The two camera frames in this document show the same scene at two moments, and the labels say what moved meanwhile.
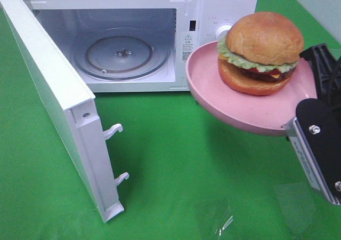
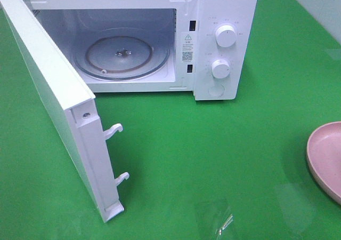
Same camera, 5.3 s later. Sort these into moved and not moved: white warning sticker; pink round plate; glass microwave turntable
Moved: pink round plate
Not moved: white warning sticker; glass microwave turntable
